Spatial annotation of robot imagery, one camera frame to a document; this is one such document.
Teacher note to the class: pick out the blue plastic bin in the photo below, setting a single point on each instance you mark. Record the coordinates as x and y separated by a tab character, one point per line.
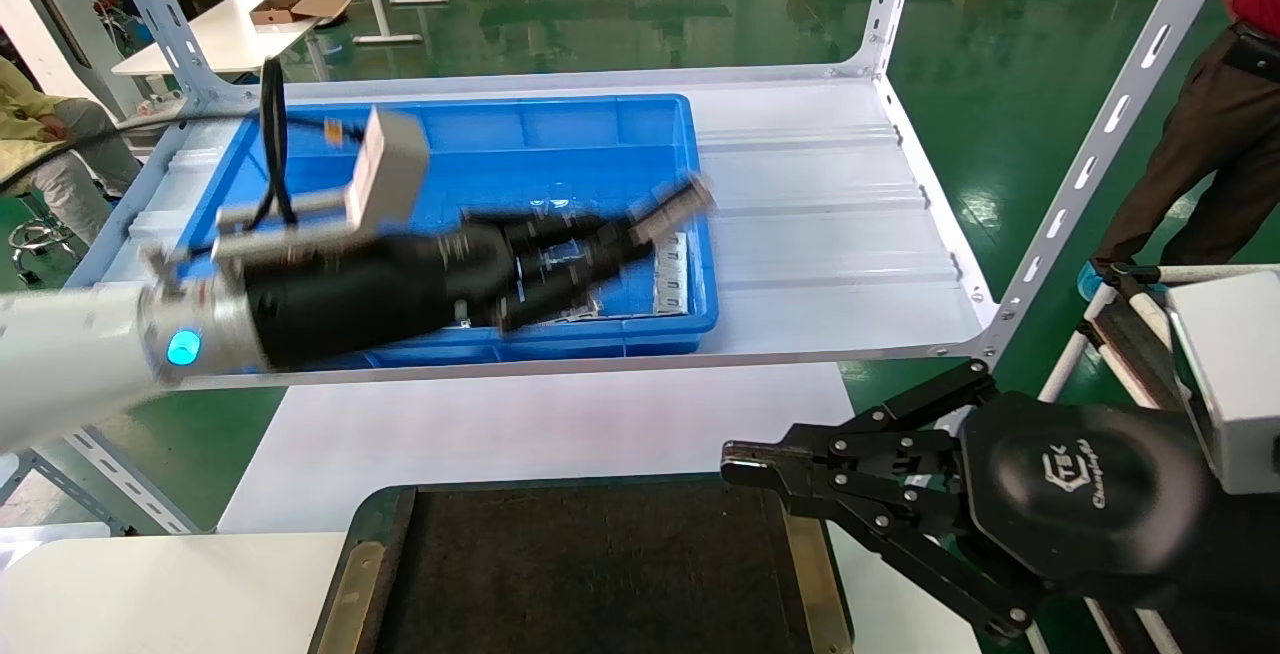
560	149

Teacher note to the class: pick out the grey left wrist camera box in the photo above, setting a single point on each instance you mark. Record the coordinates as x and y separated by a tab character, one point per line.
390	169

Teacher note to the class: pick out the white work table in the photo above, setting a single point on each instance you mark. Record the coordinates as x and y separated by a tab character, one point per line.
220	39

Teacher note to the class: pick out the person in red shirt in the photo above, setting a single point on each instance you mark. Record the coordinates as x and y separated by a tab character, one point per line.
1210	154

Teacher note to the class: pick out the white machine stand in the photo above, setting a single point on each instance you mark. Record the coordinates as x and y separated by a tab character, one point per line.
50	24

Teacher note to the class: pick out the white metal shelf rack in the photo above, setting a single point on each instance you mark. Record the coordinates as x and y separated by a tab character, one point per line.
820	194

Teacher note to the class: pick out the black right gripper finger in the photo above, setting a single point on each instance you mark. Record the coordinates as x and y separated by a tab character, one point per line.
900	519
860	449

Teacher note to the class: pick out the black container tray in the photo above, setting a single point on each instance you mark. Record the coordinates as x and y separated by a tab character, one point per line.
600	564

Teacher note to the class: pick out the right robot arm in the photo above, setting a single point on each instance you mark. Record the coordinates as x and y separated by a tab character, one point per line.
1240	574

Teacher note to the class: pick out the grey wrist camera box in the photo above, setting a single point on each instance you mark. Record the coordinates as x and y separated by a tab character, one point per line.
1235	379
390	169

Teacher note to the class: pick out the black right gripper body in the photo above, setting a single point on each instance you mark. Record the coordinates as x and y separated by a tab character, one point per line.
1080	489

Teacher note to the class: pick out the silver metal channel part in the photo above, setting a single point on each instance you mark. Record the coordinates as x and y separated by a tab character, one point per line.
675	209

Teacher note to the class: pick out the grey slotted metal part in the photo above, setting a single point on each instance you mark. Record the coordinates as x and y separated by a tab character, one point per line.
672	279

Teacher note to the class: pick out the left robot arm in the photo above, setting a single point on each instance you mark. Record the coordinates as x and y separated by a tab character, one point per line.
60	364

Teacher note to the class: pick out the chrome stool base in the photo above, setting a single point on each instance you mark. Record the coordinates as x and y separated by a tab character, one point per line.
40	239

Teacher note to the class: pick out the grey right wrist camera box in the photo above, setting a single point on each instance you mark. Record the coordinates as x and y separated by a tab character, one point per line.
1235	379

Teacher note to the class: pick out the seated person in yellow jacket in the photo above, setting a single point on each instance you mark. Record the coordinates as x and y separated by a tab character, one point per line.
50	134

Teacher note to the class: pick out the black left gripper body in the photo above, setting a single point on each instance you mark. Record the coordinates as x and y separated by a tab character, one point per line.
360	299

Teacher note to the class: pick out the dark metal channel part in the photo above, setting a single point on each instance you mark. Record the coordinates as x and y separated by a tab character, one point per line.
585	311

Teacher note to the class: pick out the open cardboard box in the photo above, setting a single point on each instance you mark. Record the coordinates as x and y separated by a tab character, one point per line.
290	6

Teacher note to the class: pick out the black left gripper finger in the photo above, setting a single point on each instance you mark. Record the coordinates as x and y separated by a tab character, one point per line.
545	294
580	239

